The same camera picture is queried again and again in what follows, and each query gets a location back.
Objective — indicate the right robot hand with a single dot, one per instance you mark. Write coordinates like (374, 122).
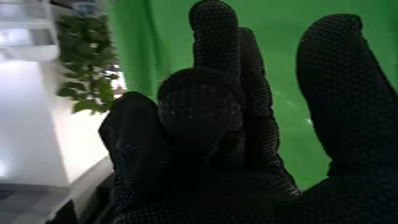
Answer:
(237, 160)

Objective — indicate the green leafy plant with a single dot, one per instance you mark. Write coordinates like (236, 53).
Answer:
(90, 63)

